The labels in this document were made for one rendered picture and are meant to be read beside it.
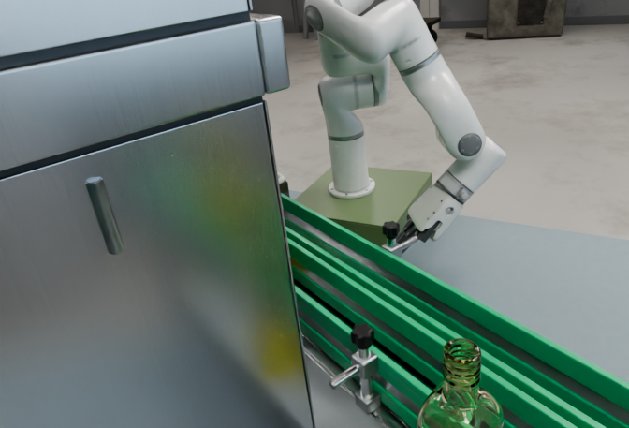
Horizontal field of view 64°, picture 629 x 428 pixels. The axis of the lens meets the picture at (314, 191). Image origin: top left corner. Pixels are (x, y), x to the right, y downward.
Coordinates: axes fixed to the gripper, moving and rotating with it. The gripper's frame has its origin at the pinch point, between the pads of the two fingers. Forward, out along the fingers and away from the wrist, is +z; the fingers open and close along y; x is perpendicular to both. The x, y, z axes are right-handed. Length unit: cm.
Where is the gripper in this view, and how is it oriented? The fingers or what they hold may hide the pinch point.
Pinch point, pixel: (402, 242)
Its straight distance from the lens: 113.9
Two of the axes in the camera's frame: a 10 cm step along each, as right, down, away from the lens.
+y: -1.2, -4.3, 9.0
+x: -7.7, -5.3, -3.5
